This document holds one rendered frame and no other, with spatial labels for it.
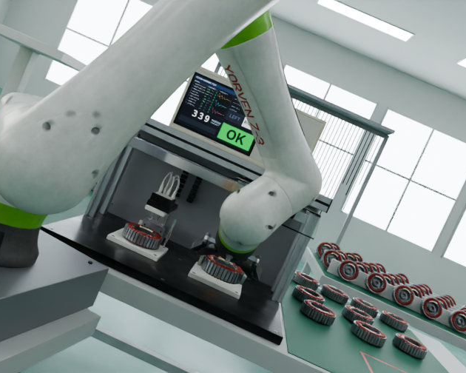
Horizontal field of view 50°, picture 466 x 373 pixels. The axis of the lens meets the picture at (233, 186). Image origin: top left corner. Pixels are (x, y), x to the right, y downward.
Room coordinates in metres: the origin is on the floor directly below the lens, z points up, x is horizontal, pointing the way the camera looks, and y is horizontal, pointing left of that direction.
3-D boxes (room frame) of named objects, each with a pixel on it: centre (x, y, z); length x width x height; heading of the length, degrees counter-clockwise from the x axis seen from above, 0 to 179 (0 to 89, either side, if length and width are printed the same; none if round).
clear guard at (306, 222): (1.39, -0.12, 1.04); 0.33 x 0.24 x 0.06; 178
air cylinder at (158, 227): (1.54, 0.17, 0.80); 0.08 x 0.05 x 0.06; 88
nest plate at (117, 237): (1.40, 0.18, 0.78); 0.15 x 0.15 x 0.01; 88
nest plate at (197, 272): (1.39, -0.06, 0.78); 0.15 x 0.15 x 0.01; 88
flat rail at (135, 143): (1.49, 0.05, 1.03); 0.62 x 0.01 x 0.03; 88
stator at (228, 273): (1.26, -0.06, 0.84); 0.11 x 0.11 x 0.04
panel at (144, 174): (1.65, 0.05, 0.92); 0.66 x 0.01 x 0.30; 88
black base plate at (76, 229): (1.41, 0.06, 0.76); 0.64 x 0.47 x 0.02; 88
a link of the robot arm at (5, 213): (0.76, 0.31, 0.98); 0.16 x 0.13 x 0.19; 30
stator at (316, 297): (1.73, -0.40, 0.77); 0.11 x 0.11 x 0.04
